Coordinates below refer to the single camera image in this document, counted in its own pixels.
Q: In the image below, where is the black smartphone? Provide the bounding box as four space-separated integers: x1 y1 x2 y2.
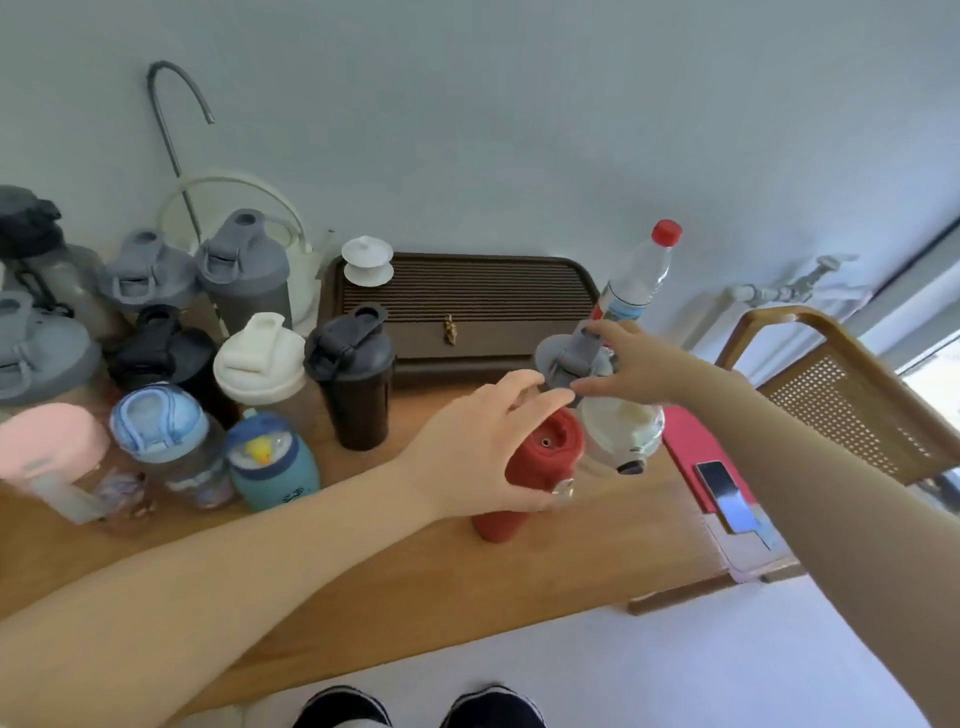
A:
693 460 763 536

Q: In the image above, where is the person's right hand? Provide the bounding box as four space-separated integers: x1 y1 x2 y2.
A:
570 318 723 407

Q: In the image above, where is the gray-lidded shaker bottle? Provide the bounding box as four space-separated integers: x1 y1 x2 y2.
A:
96 228 201 313

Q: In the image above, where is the dark brown shaker bottle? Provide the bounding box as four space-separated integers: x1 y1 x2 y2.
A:
303 302 397 453

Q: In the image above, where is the wide gray-lidded bottle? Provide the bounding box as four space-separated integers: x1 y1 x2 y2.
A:
0 290 103 408

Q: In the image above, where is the brown slatted tea tray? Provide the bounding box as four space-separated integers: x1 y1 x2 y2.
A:
318 252 602 388

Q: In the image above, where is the black bottle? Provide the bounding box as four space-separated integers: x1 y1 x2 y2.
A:
108 304 240 430

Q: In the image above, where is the teal duck bottle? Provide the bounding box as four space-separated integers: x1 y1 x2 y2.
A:
224 410 322 514

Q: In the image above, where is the blue-lidded clear bottle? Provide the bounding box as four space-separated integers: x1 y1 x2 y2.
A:
109 383 238 512

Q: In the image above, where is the person's black shoe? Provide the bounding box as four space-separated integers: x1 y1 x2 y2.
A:
440 684 547 728
293 685 392 728

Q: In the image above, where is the gray shaker lid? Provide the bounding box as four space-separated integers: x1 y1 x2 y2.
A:
534 322 621 393

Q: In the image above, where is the tall gray shaker bottle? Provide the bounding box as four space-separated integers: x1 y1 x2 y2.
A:
195 208 294 336

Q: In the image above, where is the pink-lidded bottle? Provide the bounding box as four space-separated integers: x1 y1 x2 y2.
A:
0 402 156 535

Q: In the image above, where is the red book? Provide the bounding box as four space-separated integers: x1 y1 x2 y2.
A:
663 405 760 516

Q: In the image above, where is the white-lidded shaker bottle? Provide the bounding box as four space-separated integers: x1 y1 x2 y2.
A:
213 312 318 438

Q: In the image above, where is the white kettle with handle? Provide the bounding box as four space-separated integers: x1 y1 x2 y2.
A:
156 173 322 336

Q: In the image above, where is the pale notebook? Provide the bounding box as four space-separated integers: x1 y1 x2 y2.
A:
700 502 801 585

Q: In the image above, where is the person's right black shoe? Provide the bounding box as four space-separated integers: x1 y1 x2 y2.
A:
440 684 547 728

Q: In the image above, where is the person's left black shoe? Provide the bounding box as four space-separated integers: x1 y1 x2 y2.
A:
293 685 392 728

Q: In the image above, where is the person's left hand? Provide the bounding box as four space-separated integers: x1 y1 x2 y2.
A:
397 369 576 523

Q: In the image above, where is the person's left forearm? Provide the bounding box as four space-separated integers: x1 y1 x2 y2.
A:
0 457 444 728

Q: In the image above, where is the metal gooseneck faucet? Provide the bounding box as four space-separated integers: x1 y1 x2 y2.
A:
146 60 217 246

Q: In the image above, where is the red water bottle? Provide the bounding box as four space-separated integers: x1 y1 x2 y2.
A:
471 407 587 545

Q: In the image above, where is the person's right forearm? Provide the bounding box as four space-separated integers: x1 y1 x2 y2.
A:
678 360 960 728

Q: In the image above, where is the white pipe valve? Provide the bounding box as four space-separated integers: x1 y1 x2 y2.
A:
726 252 861 309

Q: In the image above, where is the wooden cane chair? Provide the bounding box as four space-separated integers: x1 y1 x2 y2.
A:
627 304 960 617

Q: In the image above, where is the window frame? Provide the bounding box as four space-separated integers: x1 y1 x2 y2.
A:
853 217 960 378

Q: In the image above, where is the red-capped plastic water bottle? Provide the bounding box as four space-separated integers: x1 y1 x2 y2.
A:
591 219 684 325

